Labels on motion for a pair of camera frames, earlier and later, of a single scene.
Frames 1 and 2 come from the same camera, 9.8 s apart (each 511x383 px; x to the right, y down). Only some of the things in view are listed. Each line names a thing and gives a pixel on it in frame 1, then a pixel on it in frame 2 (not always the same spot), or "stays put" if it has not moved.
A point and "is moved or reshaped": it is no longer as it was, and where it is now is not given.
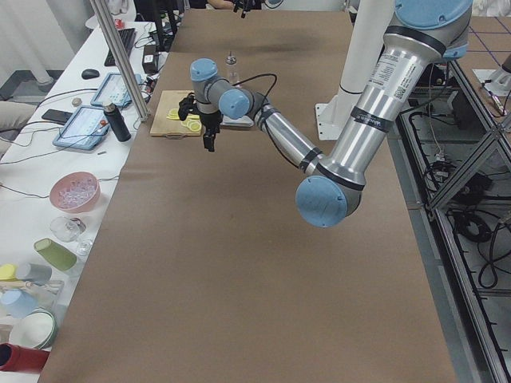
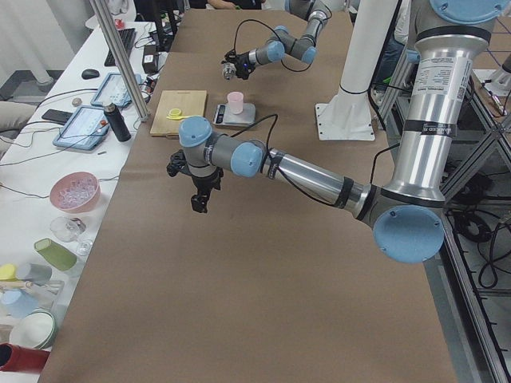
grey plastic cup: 36,274 stays put
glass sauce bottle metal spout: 231,59 is moved or reshaped
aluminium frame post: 120,63 stays put
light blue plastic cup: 17,303 stays put
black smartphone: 57,116 stays put
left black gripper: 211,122 → 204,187
